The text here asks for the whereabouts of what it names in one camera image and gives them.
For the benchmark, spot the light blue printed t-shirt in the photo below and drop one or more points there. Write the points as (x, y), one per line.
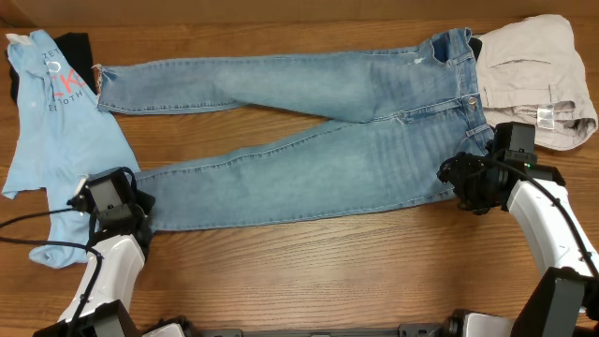
(54, 151)

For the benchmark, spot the white folded garment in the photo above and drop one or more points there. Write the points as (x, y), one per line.
(530, 72)

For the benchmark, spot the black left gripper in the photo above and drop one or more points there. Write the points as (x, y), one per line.
(146, 201)

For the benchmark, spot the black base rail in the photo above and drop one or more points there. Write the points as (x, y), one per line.
(403, 330)

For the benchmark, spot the black garment under t-shirt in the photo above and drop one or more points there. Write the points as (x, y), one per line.
(53, 74)

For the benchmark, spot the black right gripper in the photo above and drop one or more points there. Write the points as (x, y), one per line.
(455, 172)

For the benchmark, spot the blue denim jeans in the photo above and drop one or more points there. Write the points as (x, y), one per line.
(391, 118)

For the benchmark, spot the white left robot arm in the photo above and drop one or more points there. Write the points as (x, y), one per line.
(117, 249)

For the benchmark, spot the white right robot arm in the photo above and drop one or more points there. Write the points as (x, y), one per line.
(564, 256)

